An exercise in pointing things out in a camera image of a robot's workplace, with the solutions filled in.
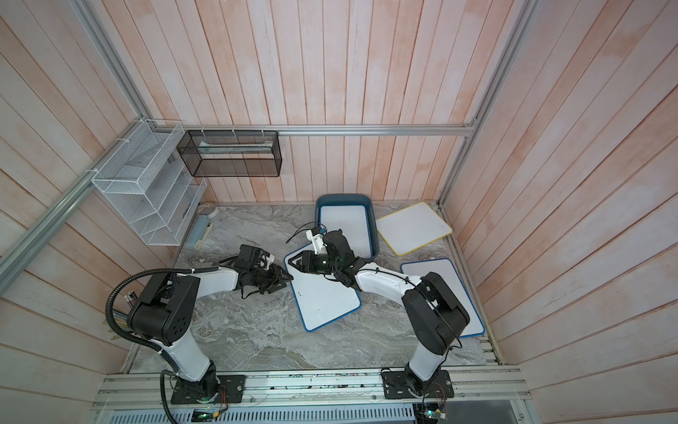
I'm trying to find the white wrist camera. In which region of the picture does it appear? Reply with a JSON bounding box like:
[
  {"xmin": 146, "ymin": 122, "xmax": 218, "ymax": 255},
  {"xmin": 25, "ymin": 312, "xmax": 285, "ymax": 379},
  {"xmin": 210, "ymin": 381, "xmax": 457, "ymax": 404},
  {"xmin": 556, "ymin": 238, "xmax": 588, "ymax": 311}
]
[
  {"xmin": 305, "ymin": 227, "xmax": 327, "ymax": 254},
  {"xmin": 259, "ymin": 253, "xmax": 275, "ymax": 270}
]

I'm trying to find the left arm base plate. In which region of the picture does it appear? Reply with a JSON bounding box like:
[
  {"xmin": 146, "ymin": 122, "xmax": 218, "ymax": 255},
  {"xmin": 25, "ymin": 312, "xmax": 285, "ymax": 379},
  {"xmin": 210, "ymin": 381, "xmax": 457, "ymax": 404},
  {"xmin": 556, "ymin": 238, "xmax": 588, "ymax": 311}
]
[{"xmin": 171, "ymin": 375, "xmax": 246, "ymax": 405}]

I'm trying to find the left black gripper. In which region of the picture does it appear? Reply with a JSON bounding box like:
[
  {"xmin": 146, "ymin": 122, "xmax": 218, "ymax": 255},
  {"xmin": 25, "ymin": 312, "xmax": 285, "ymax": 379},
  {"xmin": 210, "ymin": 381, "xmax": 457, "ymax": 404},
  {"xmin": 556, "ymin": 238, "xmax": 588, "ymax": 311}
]
[{"xmin": 250, "ymin": 263, "xmax": 294, "ymax": 294}]

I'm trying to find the teal plastic storage box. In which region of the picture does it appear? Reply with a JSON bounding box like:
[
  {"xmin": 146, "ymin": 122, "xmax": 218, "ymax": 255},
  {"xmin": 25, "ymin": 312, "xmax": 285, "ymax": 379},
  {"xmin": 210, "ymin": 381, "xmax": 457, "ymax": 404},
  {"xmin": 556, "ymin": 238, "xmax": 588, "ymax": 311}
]
[{"xmin": 315, "ymin": 194, "xmax": 380, "ymax": 261}]

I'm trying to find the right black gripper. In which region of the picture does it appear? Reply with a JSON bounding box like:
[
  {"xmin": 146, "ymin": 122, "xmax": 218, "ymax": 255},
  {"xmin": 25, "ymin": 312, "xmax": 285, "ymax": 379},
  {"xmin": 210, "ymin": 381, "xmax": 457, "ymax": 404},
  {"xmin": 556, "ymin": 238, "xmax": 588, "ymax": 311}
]
[{"xmin": 290, "ymin": 252, "xmax": 344, "ymax": 276}]

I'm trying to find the aluminium mounting rail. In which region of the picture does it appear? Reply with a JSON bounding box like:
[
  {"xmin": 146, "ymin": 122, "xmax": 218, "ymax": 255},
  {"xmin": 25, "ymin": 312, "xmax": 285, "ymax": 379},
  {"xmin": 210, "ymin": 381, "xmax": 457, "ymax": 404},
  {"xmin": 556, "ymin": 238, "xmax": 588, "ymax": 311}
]
[{"xmin": 92, "ymin": 365, "xmax": 539, "ymax": 423}]

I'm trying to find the white wire mesh shelf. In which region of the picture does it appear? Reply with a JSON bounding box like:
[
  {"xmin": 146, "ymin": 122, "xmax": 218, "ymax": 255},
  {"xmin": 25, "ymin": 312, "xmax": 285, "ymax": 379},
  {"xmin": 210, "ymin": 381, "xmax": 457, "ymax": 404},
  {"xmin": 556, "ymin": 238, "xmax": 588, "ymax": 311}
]
[{"xmin": 92, "ymin": 119, "xmax": 207, "ymax": 247}]

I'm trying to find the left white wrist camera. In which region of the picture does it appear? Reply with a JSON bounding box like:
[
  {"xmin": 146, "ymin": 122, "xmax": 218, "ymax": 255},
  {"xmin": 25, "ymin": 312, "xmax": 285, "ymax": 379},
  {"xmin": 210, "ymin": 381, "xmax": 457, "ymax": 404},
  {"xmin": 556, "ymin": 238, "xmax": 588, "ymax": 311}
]
[{"xmin": 259, "ymin": 253, "xmax": 275, "ymax": 270}]

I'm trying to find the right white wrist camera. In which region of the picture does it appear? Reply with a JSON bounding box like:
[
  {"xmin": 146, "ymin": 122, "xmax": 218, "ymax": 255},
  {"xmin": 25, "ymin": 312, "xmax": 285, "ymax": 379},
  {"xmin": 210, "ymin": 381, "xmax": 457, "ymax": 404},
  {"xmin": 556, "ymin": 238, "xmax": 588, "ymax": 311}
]
[{"xmin": 305, "ymin": 227, "xmax": 327, "ymax": 254}]

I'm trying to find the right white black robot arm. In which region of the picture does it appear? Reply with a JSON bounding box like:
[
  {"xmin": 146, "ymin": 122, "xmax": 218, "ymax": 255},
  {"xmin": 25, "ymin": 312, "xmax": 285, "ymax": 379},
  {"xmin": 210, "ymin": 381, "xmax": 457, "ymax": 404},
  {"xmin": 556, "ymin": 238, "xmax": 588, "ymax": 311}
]
[{"xmin": 287, "ymin": 228, "xmax": 471, "ymax": 390}]

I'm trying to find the black mesh basket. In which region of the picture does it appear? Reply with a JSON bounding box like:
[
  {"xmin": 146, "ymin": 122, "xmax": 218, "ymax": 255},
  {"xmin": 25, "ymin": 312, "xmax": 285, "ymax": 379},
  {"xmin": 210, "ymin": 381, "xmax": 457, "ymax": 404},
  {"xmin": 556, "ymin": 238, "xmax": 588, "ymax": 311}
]
[{"xmin": 178, "ymin": 130, "xmax": 283, "ymax": 178}]

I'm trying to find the black corrugated cable conduit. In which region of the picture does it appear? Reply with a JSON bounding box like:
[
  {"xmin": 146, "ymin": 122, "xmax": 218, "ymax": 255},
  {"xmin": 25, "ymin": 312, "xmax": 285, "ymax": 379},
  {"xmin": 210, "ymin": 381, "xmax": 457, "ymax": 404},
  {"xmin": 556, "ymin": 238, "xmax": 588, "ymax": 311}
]
[{"xmin": 104, "ymin": 266, "xmax": 221, "ymax": 372}]

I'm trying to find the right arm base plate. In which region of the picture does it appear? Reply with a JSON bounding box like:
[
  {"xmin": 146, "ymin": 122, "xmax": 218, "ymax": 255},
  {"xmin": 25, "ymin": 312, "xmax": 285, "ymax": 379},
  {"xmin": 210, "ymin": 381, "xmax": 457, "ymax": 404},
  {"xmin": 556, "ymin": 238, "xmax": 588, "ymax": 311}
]
[{"xmin": 380, "ymin": 369, "xmax": 455, "ymax": 399}]

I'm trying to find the blue-framed whiteboard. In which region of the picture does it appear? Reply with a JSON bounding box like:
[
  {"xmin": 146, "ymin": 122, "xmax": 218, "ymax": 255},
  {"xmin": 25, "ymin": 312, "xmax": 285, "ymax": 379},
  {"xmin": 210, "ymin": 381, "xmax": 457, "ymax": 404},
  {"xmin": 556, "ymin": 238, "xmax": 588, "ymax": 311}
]
[
  {"xmin": 400, "ymin": 258, "xmax": 486, "ymax": 337},
  {"xmin": 284, "ymin": 245, "xmax": 362, "ymax": 332},
  {"xmin": 320, "ymin": 205, "xmax": 373, "ymax": 259}
]

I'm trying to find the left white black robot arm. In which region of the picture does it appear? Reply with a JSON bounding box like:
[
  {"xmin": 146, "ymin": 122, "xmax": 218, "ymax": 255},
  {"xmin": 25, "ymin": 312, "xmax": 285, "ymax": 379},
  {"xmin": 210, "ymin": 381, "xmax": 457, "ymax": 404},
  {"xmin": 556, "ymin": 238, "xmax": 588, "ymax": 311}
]
[{"xmin": 127, "ymin": 245, "xmax": 292, "ymax": 383}]

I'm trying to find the far right yellow-framed whiteboard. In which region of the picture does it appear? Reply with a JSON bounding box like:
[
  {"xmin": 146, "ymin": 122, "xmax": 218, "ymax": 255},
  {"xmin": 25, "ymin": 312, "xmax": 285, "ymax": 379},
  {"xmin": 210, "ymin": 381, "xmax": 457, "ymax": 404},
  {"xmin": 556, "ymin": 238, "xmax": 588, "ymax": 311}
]
[{"xmin": 376, "ymin": 202, "xmax": 453, "ymax": 256}]

